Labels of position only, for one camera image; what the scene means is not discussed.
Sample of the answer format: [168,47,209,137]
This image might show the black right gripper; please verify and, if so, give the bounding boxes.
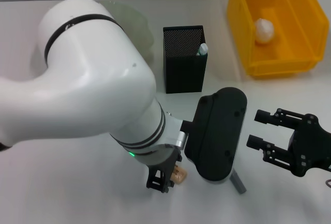
[246,108,331,177]

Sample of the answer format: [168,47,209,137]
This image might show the yellow plastic bin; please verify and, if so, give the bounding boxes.
[227,0,330,80]

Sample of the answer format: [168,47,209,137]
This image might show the white paper ball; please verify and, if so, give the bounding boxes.
[254,18,275,44]

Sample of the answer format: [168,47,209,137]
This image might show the beige eraser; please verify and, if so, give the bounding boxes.
[170,166,188,185]

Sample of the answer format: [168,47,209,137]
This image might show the green translucent pen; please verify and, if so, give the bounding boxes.
[197,42,209,56]

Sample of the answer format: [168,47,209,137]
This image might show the green glass fruit plate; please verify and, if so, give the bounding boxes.
[111,1,155,63]

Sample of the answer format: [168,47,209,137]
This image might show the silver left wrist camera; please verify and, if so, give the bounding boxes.
[182,86,248,185]

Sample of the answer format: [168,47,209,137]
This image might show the black mesh pen holder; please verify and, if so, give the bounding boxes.
[162,24,209,94]

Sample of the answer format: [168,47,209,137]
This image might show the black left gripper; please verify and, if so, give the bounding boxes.
[146,154,183,193]

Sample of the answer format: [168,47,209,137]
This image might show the grey marker pen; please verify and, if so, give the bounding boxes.
[230,171,247,195]

